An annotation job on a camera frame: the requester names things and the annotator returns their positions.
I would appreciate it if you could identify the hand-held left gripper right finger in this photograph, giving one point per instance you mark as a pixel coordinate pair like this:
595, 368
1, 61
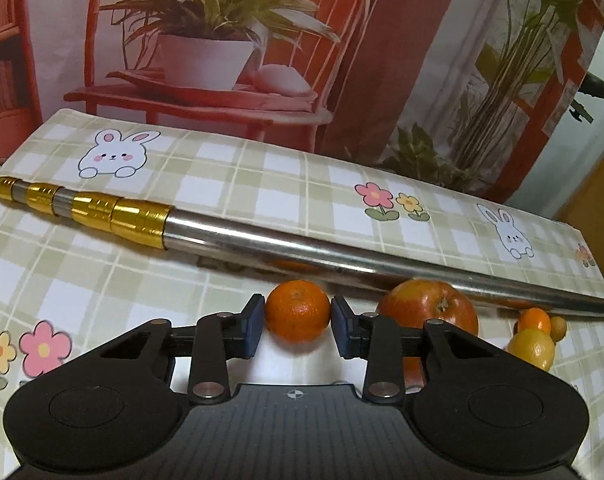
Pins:
339, 327

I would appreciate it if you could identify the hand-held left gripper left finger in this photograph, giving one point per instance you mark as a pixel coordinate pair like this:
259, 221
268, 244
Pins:
254, 325

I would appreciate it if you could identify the orange-red apple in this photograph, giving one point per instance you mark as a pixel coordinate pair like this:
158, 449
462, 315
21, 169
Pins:
426, 305

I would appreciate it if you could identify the yellow lemon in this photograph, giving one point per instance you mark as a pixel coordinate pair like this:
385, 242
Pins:
530, 349

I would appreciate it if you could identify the telescopic metal rake pole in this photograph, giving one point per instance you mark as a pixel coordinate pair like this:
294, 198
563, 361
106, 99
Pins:
282, 240

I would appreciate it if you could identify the checked bunny tablecloth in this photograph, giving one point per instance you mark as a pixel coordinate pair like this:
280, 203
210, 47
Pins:
132, 280

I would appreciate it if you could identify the small tangerine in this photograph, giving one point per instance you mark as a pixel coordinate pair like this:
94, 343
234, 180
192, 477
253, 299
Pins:
535, 317

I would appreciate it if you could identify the small yellow fruit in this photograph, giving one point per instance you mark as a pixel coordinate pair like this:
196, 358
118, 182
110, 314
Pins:
559, 327

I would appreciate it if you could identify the printed room backdrop cloth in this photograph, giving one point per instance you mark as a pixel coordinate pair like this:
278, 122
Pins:
381, 60

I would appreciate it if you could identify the wooden board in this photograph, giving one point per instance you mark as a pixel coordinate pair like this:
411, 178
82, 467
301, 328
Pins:
596, 200

